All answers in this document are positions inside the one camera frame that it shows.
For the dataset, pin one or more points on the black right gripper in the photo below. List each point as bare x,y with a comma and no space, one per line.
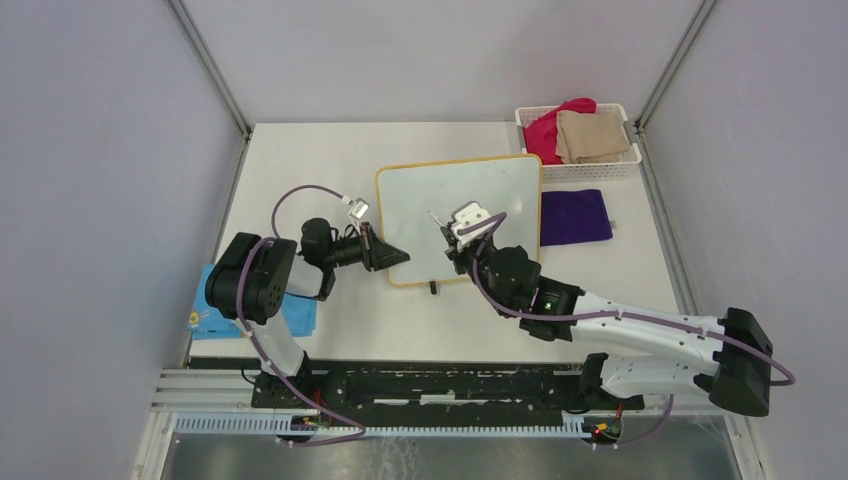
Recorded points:
456,255

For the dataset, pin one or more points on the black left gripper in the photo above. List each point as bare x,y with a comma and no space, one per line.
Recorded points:
377,253

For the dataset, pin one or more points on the red capped whiteboard marker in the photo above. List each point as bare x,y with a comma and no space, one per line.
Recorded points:
437,220

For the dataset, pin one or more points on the yellow framed whiteboard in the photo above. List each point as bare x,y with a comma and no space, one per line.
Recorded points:
510,184

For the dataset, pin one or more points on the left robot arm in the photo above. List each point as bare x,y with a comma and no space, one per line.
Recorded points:
249,282

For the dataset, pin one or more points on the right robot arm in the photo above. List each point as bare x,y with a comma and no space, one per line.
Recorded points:
728,359

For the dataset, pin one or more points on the purple cloth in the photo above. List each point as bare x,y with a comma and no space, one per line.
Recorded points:
574,217

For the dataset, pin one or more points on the blue patterned cloth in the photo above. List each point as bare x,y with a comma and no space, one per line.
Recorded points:
207,323

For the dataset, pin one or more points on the red cloth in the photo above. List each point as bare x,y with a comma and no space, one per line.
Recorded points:
541,135

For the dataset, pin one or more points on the beige cloth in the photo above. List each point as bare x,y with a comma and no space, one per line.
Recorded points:
586,138

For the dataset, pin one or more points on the white perforated basket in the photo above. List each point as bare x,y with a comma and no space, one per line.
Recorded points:
628,163

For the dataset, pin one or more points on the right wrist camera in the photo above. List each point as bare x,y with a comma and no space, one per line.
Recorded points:
468,220

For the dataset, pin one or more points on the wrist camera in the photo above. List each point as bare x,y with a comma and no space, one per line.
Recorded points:
357,208
468,220

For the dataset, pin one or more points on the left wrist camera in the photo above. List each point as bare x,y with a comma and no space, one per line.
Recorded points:
357,208

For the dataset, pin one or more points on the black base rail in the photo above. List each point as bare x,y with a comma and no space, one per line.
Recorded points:
454,394

